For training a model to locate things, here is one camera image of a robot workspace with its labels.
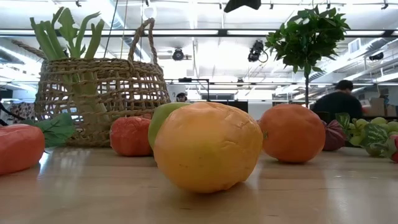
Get orange fruit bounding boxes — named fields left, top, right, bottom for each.
left=257, top=103, right=326, bottom=164

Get green apple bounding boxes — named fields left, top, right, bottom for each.
left=147, top=101, right=191, bottom=151

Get yellow mango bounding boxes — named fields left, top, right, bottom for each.
left=153, top=101, right=264, bottom=194

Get red tomato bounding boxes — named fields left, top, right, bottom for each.
left=109, top=116, right=154, bottom=157

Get green celery bunch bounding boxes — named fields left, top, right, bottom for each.
left=29, top=6, right=109, bottom=122

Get small red fruit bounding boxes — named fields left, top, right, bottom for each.
left=389, top=134, right=398, bottom=163

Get orange carrot with green top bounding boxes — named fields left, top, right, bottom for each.
left=0, top=112, right=76, bottom=175

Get woven straw basket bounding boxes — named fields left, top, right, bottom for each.
left=11, top=17, right=171, bottom=147

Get artificial green potted tree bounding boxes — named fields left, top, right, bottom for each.
left=265, top=4, right=351, bottom=109

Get white bucket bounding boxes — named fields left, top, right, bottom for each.
left=167, top=84, right=187, bottom=103

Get cardboard boxes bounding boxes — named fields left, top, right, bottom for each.
left=362, top=96, right=398, bottom=118

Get patterned fabric item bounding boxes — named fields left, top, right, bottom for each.
left=8, top=102, right=35, bottom=123

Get black ceiling camera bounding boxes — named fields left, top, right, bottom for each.
left=247, top=39, right=269, bottom=63

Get thin hanging black cable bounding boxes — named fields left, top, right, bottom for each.
left=103, top=0, right=119, bottom=59

